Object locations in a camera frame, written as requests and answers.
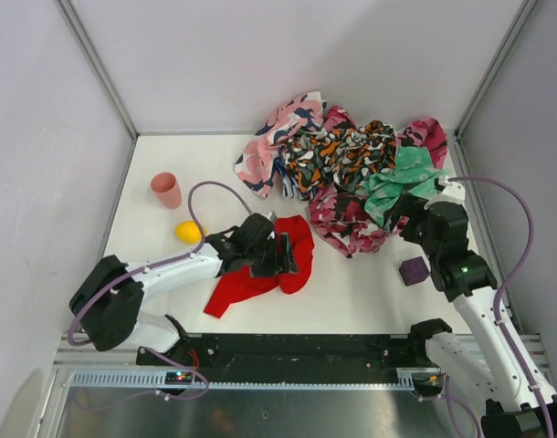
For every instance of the white cable duct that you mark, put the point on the white cable duct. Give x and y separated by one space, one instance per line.
176 379

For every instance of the aluminium frame rail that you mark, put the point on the aluminium frame rail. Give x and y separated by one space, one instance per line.
74 356

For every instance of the yellow lemon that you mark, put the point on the yellow lemon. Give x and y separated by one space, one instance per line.
189 232

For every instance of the magenta pink camouflage cloth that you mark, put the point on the magenta pink camouflage cloth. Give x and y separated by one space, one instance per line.
339 217

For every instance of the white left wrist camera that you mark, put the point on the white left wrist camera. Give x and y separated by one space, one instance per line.
271 216

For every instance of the orange black camouflage cloth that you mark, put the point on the orange black camouflage cloth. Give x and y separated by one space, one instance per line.
344 156

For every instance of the blue white patterned cloth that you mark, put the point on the blue white patterned cloth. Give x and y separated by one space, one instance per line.
289 188

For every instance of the green tie-dye cloth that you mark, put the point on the green tie-dye cloth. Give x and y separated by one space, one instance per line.
414 172

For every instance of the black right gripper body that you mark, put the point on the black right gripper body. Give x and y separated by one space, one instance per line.
409 214

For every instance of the pink plastic cup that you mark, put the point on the pink plastic cup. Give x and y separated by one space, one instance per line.
166 188

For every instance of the light pink navy camouflage cloth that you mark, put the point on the light pink navy camouflage cloth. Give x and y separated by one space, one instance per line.
255 167

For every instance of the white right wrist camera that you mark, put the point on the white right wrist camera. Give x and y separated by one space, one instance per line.
446 191

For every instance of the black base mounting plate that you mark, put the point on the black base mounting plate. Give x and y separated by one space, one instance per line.
300 359

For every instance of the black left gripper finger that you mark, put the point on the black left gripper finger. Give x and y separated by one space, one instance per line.
286 257
268 266

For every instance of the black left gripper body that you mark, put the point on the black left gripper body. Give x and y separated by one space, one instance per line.
282 255

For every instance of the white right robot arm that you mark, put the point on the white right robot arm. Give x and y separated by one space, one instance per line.
519 401

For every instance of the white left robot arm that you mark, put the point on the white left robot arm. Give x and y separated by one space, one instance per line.
108 304

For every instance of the red cloth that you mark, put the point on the red cloth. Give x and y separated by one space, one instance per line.
238 286

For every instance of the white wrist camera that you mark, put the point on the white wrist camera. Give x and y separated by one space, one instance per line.
271 216
446 191

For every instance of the purple cube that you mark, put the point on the purple cube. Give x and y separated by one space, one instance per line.
414 271

